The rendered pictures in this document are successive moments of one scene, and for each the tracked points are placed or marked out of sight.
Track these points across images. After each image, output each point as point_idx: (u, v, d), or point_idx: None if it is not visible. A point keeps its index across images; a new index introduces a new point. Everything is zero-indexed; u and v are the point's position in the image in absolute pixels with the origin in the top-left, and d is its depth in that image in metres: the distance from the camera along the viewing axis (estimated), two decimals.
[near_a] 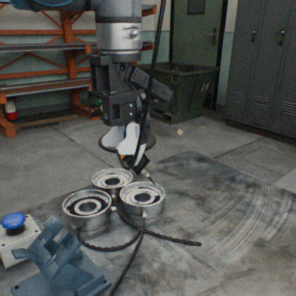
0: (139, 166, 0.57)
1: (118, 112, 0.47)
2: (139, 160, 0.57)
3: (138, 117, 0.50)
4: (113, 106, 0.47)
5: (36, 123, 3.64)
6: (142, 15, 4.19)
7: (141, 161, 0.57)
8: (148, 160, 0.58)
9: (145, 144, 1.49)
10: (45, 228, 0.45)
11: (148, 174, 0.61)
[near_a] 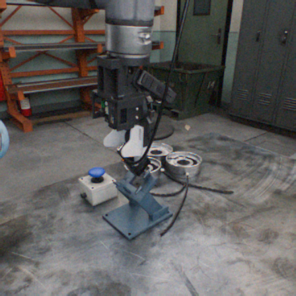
0: (141, 167, 0.58)
1: (125, 116, 0.47)
2: (141, 162, 0.57)
3: (143, 120, 0.50)
4: (120, 110, 0.46)
5: (50, 119, 3.82)
6: None
7: (143, 162, 0.58)
8: (148, 161, 0.59)
9: (165, 132, 1.67)
10: (127, 173, 0.63)
11: None
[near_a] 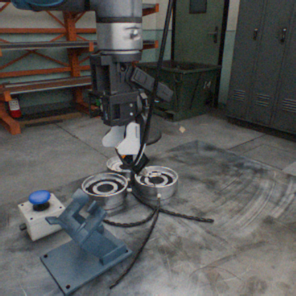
0: (139, 166, 0.57)
1: (118, 112, 0.47)
2: (139, 160, 0.57)
3: (138, 117, 0.50)
4: (113, 106, 0.47)
5: (39, 121, 3.68)
6: (144, 14, 4.22)
7: (141, 161, 0.57)
8: (147, 160, 0.59)
9: (151, 137, 1.53)
10: (71, 201, 0.48)
11: (148, 174, 0.61)
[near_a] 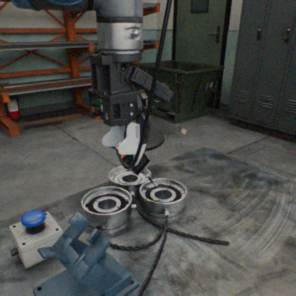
0: (139, 166, 0.57)
1: (119, 112, 0.47)
2: (139, 160, 0.57)
3: (139, 117, 0.50)
4: (113, 106, 0.47)
5: (39, 123, 3.62)
6: (145, 14, 4.16)
7: (142, 161, 0.57)
8: (148, 160, 0.58)
9: (154, 142, 1.47)
10: (69, 226, 0.42)
11: (148, 174, 0.61)
